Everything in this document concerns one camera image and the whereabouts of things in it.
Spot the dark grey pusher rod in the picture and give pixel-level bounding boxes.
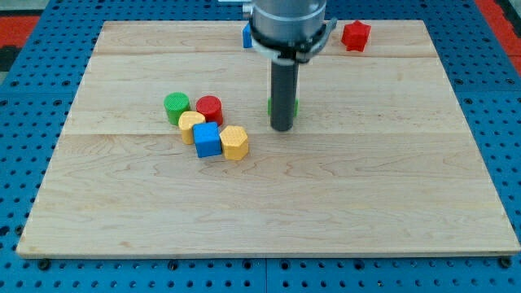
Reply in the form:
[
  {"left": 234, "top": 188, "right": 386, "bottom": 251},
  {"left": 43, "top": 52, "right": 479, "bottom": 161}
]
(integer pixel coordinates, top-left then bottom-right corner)
[{"left": 269, "top": 62, "right": 299, "bottom": 132}]

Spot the green star block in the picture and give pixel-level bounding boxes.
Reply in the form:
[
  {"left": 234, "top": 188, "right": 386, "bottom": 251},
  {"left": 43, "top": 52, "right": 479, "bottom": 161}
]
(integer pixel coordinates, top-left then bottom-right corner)
[{"left": 267, "top": 97, "right": 299, "bottom": 117}]

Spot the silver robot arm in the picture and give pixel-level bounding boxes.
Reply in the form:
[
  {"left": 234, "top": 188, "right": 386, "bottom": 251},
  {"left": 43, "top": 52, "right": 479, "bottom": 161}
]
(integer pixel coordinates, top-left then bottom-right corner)
[{"left": 243, "top": 0, "right": 337, "bottom": 132}]

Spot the blue block behind arm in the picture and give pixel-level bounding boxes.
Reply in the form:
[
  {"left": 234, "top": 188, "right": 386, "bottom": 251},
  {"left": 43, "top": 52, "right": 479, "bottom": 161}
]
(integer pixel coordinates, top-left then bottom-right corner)
[{"left": 242, "top": 23, "right": 252, "bottom": 49}]

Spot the red star block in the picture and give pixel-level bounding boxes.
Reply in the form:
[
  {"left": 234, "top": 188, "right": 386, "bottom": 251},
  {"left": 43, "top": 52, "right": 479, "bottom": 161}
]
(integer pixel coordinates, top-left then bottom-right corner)
[{"left": 341, "top": 20, "right": 371, "bottom": 52}]

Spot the red cylinder block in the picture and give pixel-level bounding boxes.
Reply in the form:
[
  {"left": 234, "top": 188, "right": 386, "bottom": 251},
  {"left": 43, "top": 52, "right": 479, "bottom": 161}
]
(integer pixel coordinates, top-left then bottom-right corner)
[{"left": 196, "top": 95, "right": 224, "bottom": 125}]

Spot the yellow hexagon block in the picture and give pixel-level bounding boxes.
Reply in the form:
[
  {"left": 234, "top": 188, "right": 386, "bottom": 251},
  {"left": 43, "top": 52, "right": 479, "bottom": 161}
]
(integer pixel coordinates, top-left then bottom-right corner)
[{"left": 220, "top": 125, "right": 249, "bottom": 160}]

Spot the blue cube block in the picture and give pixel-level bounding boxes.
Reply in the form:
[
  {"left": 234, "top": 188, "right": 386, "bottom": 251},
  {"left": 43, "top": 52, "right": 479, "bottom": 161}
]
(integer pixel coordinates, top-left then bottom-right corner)
[{"left": 193, "top": 122, "right": 222, "bottom": 158}]

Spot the yellow rounded block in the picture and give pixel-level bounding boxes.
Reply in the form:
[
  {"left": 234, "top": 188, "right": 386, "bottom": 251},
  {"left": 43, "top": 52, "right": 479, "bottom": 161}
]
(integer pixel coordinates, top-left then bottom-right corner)
[{"left": 178, "top": 111, "right": 206, "bottom": 145}]

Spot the green cylinder block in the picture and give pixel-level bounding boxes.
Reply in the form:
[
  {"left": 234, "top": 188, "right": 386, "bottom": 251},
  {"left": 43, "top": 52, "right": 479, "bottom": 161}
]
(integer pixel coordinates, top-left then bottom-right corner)
[{"left": 164, "top": 92, "right": 190, "bottom": 125}]

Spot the wooden board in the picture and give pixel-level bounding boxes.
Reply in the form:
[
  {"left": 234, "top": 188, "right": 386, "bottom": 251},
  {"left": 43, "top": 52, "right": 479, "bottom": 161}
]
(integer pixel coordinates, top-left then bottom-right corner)
[{"left": 16, "top": 20, "right": 520, "bottom": 259}]

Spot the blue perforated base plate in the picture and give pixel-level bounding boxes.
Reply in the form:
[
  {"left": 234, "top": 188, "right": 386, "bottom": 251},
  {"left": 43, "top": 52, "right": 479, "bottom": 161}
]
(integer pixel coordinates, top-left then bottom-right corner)
[{"left": 1, "top": 0, "right": 520, "bottom": 292}]

